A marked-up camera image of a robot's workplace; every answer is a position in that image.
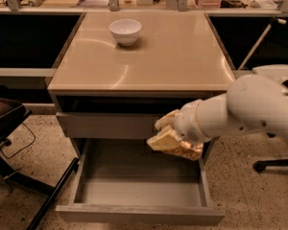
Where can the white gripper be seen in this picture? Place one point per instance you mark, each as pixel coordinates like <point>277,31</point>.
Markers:
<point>186,122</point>

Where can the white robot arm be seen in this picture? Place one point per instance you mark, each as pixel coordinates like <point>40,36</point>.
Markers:
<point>253,103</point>

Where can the open grey middle drawer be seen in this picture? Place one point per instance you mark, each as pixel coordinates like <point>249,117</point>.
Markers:
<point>124,181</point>

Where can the grey drawer cabinet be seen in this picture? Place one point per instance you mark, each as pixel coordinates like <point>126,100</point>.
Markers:
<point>175,60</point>

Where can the closed grey top drawer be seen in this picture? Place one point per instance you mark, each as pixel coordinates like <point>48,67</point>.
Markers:
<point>107,125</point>

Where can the white ceramic bowl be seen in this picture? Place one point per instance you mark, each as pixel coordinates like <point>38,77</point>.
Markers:
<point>125,31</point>

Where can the white stick with tip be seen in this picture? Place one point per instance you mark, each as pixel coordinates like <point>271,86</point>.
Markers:
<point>273,21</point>

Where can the black office chair left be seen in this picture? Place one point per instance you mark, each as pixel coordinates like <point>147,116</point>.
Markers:
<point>13,113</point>

